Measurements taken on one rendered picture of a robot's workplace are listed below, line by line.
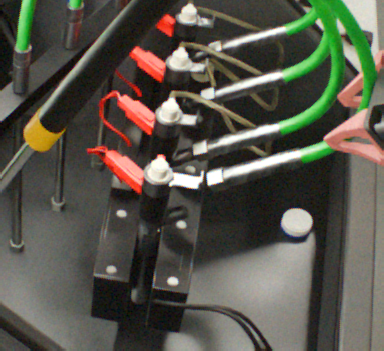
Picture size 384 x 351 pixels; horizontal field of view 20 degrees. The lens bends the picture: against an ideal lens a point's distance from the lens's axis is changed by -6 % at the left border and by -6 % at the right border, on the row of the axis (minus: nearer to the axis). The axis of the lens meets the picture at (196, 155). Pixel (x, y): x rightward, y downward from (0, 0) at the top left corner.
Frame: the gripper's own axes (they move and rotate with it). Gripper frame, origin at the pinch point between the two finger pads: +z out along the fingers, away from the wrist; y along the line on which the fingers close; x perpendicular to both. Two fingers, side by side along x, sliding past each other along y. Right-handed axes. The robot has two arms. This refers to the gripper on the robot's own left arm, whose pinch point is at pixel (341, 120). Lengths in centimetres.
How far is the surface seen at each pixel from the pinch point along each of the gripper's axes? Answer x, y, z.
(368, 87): -3.1, -0.2, -5.6
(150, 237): 1.6, 9.0, 22.8
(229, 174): -1.1, 5.0, 11.3
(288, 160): 0.3, 3.4, 5.7
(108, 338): 11.6, 15.5, 36.8
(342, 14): -11.2, -1.1, -8.3
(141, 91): -0.4, -10.9, 33.1
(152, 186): -4.4, 7.8, 17.3
